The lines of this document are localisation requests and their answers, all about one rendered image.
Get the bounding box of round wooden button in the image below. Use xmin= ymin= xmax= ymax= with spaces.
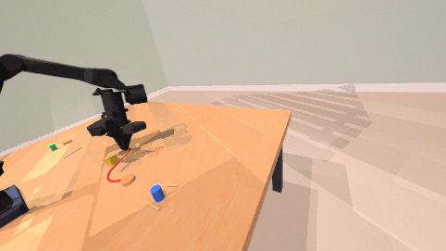
xmin=121 ymin=174 xmax=135 ymax=187

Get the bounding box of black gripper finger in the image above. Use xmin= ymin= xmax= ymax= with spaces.
xmin=115 ymin=133 xmax=132 ymax=151
xmin=105 ymin=132 xmax=123 ymax=150

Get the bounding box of small green block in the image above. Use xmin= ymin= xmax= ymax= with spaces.
xmin=48 ymin=144 xmax=58 ymax=152

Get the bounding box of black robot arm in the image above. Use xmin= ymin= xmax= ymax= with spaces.
xmin=0 ymin=54 xmax=147 ymax=215

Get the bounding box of small yellow block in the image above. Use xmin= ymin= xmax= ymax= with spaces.
xmin=104 ymin=154 xmax=118 ymax=166

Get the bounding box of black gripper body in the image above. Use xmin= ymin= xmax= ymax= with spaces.
xmin=103 ymin=106 xmax=147 ymax=134

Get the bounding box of blue cylinder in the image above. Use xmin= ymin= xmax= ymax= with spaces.
xmin=150 ymin=184 xmax=165 ymax=203

